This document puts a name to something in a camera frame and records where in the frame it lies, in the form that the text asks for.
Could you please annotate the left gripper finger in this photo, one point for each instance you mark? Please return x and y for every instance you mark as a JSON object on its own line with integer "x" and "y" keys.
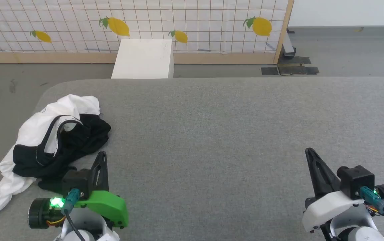
{"x": 101, "y": 180}

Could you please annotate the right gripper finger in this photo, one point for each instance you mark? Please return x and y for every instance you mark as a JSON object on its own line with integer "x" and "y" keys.
{"x": 322, "y": 180}

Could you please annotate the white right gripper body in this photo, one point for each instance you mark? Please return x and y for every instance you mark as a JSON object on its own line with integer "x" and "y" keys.
{"x": 329, "y": 206}

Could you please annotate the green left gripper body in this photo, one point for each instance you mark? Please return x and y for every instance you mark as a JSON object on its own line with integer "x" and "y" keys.
{"x": 108, "y": 206}

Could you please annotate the white and black t-shirt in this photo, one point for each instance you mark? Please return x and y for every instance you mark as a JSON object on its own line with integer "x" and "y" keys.
{"x": 31, "y": 134}

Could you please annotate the small black floor plate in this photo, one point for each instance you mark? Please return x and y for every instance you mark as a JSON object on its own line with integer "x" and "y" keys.
{"x": 269, "y": 71}

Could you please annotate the white rectangular box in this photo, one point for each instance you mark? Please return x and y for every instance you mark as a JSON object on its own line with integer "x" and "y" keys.
{"x": 141, "y": 60}

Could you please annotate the grey metal screen foot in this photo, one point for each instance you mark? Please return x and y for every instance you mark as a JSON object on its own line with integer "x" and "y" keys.
{"x": 289, "y": 48}

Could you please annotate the white partition panel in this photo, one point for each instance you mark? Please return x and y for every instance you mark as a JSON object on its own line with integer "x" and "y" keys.
{"x": 346, "y": 13}

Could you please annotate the lemon print partition screen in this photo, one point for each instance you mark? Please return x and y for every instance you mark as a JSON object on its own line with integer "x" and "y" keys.
{"x": 178, "y": 16}

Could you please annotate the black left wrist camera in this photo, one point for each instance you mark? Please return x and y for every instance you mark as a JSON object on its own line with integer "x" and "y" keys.
{"x": 76, "y": 180}

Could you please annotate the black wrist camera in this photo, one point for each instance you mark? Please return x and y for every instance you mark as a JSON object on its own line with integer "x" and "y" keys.
{"x": 356, "y": 180}
{"x": 76, "y": 180}

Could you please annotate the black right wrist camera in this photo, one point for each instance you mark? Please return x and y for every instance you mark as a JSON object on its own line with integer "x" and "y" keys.
{"x": 356, "y": 180}

